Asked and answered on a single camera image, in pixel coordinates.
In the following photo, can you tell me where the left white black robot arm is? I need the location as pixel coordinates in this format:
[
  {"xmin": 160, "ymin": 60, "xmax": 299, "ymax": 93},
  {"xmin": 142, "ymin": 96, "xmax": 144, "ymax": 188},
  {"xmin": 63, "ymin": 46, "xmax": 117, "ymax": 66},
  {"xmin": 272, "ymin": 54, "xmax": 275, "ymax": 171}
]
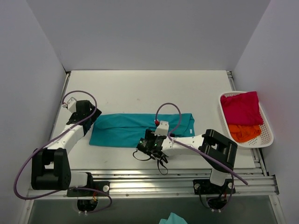
[{"xmin": 31, "ymin": 98, "xmax": 101, "ymax": 196}]

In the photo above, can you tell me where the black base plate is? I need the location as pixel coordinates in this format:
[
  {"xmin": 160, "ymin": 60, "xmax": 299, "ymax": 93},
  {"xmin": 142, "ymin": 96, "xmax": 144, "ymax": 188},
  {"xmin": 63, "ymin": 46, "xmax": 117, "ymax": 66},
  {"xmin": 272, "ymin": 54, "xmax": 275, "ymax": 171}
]
[
  {"xmin": 192, "ymin": 178, "xmax": 236, "ymax": 195},
  {"xmin": 66, "ymin": 181, "xmax": 110, "ymax": 197}
]

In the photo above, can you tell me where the orange t shirt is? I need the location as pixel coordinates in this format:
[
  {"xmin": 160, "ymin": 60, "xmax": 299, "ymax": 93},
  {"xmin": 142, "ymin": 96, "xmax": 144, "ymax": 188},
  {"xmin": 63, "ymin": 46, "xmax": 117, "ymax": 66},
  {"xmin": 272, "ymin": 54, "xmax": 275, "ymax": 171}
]
[{"xmin": 228, "ymin": 125, "xmax": 262, "ymax": 143}]

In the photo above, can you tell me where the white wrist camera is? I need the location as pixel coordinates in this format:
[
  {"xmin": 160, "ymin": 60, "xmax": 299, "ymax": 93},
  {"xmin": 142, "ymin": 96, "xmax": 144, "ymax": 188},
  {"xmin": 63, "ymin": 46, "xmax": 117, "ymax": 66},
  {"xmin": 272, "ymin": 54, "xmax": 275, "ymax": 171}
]
[
  {"xmin": 155, "ymin": 120, "xmax": 169, "ymax": 136},
  {"xmin": 62, "ymin": 97, "xmax": 77, "ymax": 113}
]

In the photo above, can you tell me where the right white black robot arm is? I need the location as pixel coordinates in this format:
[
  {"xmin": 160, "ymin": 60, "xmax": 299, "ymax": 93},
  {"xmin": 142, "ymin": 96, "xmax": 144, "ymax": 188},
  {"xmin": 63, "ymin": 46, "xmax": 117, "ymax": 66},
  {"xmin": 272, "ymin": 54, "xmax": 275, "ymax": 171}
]
[{"xmin": 136, "ymin": 129, "xmax": 237, "ymax": 193}]

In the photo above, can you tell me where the light teal cloth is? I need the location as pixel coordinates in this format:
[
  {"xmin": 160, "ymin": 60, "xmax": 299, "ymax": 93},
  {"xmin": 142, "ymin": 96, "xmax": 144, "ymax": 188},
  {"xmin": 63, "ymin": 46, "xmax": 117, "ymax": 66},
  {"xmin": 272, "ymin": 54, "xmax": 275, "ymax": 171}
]
[{"xmin": 159, "ymin": 212, "xmax": 187, "ymax": 224}]

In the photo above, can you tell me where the aluminium rail frame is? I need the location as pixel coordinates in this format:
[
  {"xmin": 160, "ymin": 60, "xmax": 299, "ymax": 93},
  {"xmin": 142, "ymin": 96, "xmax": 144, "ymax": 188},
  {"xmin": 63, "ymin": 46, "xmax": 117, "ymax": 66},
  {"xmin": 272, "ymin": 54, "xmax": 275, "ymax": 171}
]
[{"xmin": 21, "ymin": 70, "xmax": 285, "ymax": 224}]

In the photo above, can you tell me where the teal t shirt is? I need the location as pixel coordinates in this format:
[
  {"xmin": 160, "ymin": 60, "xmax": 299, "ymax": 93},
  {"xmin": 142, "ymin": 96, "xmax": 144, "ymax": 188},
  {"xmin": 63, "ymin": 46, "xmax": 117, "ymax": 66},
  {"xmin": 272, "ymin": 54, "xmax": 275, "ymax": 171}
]
[{"xmin": 89, "ymin": 113, "xmax": 195, "ymax": 148}]

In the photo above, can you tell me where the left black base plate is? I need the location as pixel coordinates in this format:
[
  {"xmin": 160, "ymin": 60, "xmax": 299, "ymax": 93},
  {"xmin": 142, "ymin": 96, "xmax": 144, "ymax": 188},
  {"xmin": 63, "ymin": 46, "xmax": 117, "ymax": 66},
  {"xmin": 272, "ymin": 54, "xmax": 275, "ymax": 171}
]
[{"xmin": 66, "ymin": 181, "xmax": 110, "ymax": 197}]

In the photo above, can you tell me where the black thin wire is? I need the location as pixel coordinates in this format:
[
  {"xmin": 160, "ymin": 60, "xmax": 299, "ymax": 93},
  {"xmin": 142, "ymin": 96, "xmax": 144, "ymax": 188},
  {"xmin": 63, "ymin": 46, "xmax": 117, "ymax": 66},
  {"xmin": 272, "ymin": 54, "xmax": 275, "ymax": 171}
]
[{"xmin": 132, "ymin": 150, "xmax": 169, "ymax": 175}]

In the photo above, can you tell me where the magenta t shirt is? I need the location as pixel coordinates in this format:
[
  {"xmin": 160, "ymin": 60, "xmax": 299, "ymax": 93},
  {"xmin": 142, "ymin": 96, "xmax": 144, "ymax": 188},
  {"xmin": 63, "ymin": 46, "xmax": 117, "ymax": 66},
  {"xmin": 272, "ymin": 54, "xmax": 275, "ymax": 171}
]
[{"xmin": 220, "ymin": 91, "xmax": 263, "ymax": 126}]

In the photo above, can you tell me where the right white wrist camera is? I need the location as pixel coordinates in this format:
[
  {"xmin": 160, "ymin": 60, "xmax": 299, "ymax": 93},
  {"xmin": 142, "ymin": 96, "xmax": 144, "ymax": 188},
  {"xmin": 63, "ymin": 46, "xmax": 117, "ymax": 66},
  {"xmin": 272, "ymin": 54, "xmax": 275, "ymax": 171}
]
[{"xmin": 155, "ymin": 120, "xmax": 169, "ymax": 136}]

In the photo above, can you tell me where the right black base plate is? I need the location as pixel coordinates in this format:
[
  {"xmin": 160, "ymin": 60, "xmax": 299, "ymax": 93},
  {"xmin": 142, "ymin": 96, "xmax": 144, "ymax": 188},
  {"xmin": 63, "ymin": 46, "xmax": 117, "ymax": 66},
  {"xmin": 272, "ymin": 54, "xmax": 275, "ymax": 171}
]
[{"xmin": 192, "ymin": 178, "xmax": 236, "ymax": 195}]

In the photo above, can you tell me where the white plastic basket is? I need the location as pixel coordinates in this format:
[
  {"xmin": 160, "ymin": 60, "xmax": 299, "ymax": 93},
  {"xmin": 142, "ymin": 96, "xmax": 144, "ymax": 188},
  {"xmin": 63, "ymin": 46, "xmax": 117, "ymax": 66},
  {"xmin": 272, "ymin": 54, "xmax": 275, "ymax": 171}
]
[{"xmin": 218, "ymin": 91, "xmax": 274, "ymax": 148}]

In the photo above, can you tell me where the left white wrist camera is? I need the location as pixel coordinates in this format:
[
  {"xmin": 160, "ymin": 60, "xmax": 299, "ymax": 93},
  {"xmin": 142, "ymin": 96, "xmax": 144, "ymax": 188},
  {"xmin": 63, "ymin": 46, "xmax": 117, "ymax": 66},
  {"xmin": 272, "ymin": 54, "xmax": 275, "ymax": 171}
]
[{"xmin": 62, "ymin": 97, "xmax": 77, "ymax": 113}]

